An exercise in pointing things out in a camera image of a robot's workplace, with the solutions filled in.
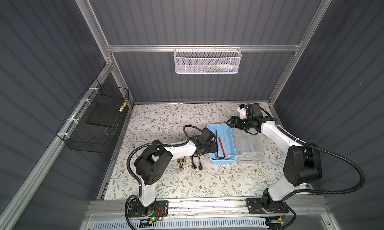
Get items in white basket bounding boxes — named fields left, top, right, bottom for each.
left=198, top=64, right=238, bottom=73

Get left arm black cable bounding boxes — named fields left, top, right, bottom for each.
left=124, top=124, right=205, bottom=230

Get black pad in basket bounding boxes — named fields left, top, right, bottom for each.
left=86, top=103, right=123, bottom=128

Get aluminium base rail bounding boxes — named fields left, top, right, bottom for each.
left=85, top=195, right=330, bottom=219

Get black wire basket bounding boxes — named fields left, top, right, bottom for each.
left=57, top=80, right=130, bottom=153

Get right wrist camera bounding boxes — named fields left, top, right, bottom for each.
left=237, top=104, right=248, bottom=119

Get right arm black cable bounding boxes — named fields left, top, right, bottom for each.
left=259, top=106, right=366, bottom=196

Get red handled hex key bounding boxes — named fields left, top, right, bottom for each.
left=218, top=136, right=226, bottom=158

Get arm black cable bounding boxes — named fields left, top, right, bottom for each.
left=124, top=124, right=205, bottom=230
left=259, top=106, right=366, bottom=196

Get light blue plastic toolbox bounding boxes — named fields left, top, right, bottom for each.
left=207, top=123, right=267, bottom=165

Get large black hex key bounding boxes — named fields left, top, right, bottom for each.
left=214, top=131, right=225, bottom=160

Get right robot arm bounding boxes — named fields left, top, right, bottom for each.
left=226, top=103, right=322, bottom=213

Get yellow green marker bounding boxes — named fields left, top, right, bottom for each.
left=119, top=100, right=128, bottom=112

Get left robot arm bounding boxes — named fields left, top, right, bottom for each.
left=127, top=125, right=218, bottom=216

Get white perforated front panel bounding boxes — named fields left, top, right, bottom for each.
left=91, top=217, right=269, bottom=230

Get white wire mesh basket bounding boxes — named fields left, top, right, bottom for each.
left=173, top=47, right=242, bottom=74

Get yellow black small screwdriver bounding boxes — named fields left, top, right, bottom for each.
left=178, top=157, right=186, bottom=169

